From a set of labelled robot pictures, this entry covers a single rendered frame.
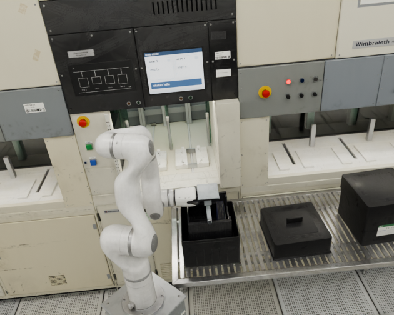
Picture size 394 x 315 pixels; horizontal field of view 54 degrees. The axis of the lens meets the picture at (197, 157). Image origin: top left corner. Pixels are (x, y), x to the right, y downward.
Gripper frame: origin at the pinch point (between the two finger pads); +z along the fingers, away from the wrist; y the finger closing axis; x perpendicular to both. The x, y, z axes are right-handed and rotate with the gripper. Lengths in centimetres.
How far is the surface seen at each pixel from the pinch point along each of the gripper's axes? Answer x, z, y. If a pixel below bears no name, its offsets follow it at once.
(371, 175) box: -8, 86, -14
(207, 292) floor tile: -109, -4, -33
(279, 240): -23.0, 32.8, 11.1
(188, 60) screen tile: 54, -3, -39
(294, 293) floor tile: -109, 55, -25
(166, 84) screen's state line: 42, -15, -39
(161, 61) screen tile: 54, -16, -39
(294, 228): -22.9, 42.0, 4.0
